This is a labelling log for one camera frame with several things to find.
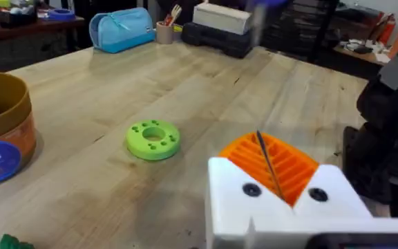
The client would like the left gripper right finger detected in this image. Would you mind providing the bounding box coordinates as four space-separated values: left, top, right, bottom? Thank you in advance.
258 132 373 219

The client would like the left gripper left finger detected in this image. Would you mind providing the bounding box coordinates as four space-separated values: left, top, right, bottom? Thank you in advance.
205 132 292 249

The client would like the green toy vegetable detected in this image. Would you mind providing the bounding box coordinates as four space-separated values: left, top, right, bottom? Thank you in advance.
0 234 36 249

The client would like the green disc with holes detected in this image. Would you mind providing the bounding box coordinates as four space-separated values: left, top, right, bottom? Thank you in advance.
125 119 182 162

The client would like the cluttered wooden desk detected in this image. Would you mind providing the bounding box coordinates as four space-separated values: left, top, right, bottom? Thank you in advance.
332 37 392 67

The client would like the black tool case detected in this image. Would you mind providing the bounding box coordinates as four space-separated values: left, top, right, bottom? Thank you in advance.
181 22 256 59

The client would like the beige cup with utensils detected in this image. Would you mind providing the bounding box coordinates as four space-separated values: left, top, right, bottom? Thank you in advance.
155 3 183 46

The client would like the white oblong box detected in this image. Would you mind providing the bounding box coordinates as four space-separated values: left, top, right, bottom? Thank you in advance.
192 2 254 36

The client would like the light blue zip bag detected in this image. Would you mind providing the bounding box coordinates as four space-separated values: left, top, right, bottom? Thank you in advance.
88 6 156 55

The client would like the brown toy tub blue label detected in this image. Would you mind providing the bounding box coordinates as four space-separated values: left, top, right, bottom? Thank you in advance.
0 71 37 185

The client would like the blue round tape roll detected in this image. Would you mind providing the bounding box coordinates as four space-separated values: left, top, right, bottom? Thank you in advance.
48 8 77 22

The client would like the dark wooden side table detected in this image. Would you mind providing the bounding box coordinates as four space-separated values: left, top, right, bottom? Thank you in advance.
0 15 86 72

